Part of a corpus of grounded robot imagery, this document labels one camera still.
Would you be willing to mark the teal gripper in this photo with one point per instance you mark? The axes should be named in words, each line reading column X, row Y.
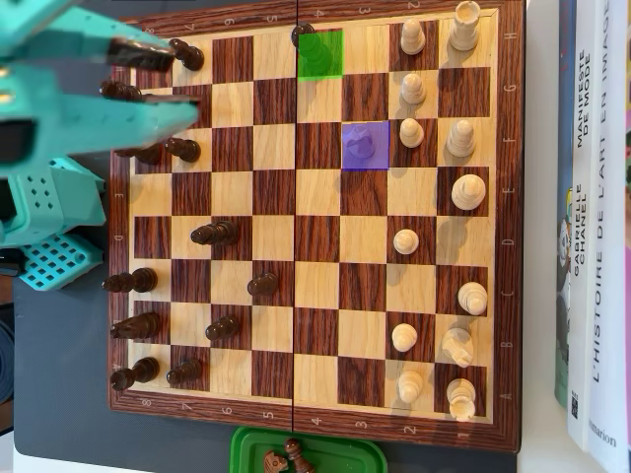
column 105, row 127

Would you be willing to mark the dark brown queen chess piece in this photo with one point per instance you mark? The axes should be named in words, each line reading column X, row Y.
column 315, row 51

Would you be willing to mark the cream knight chess piece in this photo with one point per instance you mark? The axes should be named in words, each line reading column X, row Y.
column 456, row 345
column 360, row 143

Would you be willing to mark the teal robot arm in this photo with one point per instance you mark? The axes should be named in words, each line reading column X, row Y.
column 74, row 207

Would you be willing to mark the dark brown king chess piece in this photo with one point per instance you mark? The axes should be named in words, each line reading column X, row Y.
column 120, row 91

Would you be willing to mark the dark brown pawn chess piece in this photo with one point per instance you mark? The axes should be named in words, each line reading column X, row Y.
column 293, row 448
column 224, row 327
column 186, row 150
column 189, row 56
column 265, row 285
column 187, row 370

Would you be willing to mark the dark brown rook chess piece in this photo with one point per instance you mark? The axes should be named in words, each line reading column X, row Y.
column 148, row 155
column 145, row 369

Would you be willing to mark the dark brown bishop chess piece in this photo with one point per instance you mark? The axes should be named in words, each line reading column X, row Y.
column 140, row 280

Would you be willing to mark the dark brown knight chess piece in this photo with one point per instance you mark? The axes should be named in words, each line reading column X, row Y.
column 143, row 325
column 275, row 463

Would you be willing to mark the cream pawn chess piece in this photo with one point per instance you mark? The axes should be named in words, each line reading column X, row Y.
column 410, row 385
column 405, row 241
column 413, row 88
column 404, row 337
column 413, row 39
column 411, row 133

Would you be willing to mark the cream rook chess piece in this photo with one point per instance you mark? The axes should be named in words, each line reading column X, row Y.
column 464, row 29
column 461, row 399

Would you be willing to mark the dark pawn centre left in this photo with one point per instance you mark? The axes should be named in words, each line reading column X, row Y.
column 222, row 232

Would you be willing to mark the wooden chessboard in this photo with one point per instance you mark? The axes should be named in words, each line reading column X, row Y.
column 320, row 236

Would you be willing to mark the dark grey mat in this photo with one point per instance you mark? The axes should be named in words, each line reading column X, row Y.
column 59, row 369

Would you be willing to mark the dark blue rolled object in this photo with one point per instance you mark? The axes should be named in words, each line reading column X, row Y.
column 6, row 359

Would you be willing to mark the green plastic tray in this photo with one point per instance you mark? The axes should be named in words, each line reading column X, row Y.
column 246, row 448

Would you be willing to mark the illustrated blue spine book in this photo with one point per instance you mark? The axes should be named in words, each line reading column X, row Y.
column 566, row 98

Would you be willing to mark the white Gabrielle Chanel book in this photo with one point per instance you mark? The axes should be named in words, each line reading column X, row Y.
column 584, row 222

